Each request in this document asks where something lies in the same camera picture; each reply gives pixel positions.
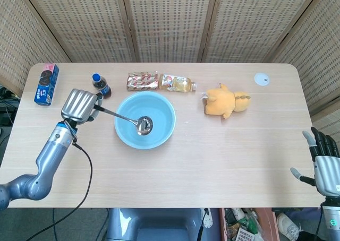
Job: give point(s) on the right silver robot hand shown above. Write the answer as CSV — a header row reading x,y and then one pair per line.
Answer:
x,y
326,172

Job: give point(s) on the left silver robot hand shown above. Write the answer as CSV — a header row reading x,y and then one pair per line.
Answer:
x,y
78,105

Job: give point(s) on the stainless steel ladle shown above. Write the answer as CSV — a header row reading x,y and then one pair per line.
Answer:
x,y
144,124

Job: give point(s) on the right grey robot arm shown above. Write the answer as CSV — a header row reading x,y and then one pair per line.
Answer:
x,y
330,219

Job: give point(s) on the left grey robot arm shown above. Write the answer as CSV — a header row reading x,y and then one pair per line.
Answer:
x,y
50,150

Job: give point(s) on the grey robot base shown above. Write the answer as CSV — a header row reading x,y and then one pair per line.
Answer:
x,y
156,225

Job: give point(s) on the light blue plastic basin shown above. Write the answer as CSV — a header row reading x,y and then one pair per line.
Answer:
x,y
164,113

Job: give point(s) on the cola bottle blue cap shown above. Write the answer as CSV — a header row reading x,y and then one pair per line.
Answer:
x,y
103,88

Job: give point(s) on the blue cookie box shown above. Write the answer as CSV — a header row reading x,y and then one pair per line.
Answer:
x,y
46,85

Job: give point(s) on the white sneaker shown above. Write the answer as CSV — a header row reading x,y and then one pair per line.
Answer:
x,y
288,225

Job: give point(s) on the brown gold snack packet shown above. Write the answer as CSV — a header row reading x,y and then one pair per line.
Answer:
x,y
142,81

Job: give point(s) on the red bin with clutter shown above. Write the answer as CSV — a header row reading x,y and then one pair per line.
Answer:
x,y
247,225

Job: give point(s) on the yellow tea bottle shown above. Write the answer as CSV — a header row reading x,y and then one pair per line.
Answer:
x,y
178,83

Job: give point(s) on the white round table disc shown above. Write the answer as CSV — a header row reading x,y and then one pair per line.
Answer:
x,y
262,79

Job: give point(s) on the woven folding screen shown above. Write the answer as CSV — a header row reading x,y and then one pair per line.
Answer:
x,y
170,23

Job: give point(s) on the yellow plush toy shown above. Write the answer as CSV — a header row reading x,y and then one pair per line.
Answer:
x,y
220,101

